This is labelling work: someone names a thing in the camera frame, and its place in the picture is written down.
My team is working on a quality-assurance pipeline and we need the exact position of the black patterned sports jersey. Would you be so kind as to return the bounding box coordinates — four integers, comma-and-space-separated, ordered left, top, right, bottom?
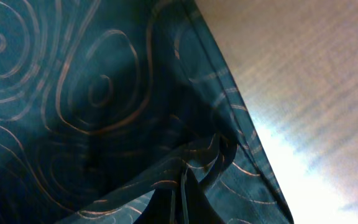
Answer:
0, 0, 293, 223

